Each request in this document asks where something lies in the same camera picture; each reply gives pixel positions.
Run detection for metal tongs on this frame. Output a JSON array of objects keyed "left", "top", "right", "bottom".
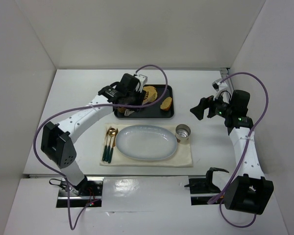
[{"left": 124, "top": 94, "right": 155, "bottom": 117}]

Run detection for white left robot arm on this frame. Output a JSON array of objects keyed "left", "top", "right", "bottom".
[{"left": 41, "top": 73, "right": 147, "bottom": 194}]

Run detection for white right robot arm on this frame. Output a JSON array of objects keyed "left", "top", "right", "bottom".
[{"left": 190, "top": 90, "right": 274, "bottom": 215}]

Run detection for large bread slice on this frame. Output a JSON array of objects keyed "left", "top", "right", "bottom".
[{"left": 143, "top": 86, "right": 158, "bottom": 105}]

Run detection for small bread slice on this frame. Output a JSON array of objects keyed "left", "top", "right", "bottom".
[{"left": 160, "top": 96, "right": 172, "bottom": 111}]

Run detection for brown chocolate croissant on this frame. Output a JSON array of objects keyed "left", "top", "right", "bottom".
[{"left": 118, "top": 107, "right": 126, "bottom": 114}]

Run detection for black baking tray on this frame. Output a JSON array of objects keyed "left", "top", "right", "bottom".
[{"left": 114, "top": 85, "right": 174, "bottom": 119}]

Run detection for steel cup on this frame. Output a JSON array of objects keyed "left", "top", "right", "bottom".
[{"left": 175, "top": 124, "right": 191, "bottom": 143}]

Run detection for oval light blue plate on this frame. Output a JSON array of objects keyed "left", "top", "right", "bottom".
[{"left": 116, "top": 125, "right": 177, "bottom": 161}]

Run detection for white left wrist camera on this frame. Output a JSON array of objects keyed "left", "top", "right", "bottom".
[{"left": 134, "top": 74, "right": 147, "bottom": 93}]

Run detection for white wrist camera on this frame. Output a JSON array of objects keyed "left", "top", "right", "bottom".
[
  {"left": 212, "top": 79, "right": 230, "bottom": 100},
  {"left": 134, "top": 74, "right": 147, "bottom": 93}
]

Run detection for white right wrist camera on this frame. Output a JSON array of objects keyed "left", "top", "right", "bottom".
[{"left": 212, "top": 79, "right": 230, "bottom": 100}]

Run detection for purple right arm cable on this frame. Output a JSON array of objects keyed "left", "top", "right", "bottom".
[{"left": 207, "top": 71, "right": 270, "bottom": 228}]

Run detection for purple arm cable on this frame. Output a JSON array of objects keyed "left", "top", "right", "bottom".
[
  {"left": 207, "top": 71, "right": 270, "bottom": 228},
  {"left": 33, "top": 64, "right": 168, "bottom": 230}
]

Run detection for gold spoon green handle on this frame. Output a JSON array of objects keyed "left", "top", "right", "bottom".
[{"left": 102, "top": 127, "right": 116, "bottom": 162}]

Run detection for gold knife green handle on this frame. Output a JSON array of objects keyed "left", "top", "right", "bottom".
[{"left": 107, "top": 129, "right": 119, "bottom": 164}]

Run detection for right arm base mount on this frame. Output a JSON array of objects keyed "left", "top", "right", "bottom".
[{"left": 184, "top": 167, "right": 229, "bottom": 206}]

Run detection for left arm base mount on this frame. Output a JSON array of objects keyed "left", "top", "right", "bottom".
[{"left": 49, "top": 177, "right": 103, "bottom": 208}]

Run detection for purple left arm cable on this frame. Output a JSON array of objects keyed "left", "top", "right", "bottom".
[{"left": 33, "top": 64, "right": 168, "bottom": 230}]

